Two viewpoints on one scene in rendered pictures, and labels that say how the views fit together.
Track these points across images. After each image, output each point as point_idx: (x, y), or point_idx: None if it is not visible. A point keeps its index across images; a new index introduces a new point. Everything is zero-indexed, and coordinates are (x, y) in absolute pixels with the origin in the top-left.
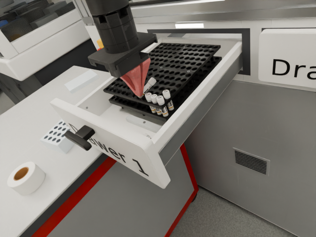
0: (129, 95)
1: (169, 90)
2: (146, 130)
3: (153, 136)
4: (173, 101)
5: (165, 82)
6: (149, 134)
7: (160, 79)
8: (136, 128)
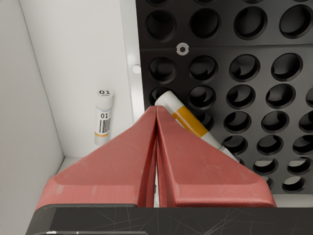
0: (151, 46)
1: (279, 97)
2: (127, 75)
3: (123, 103)
4: (226, 142)
5: (277, 135)
6: (120, 91)
7: (296, 106)
8: (118, 36)
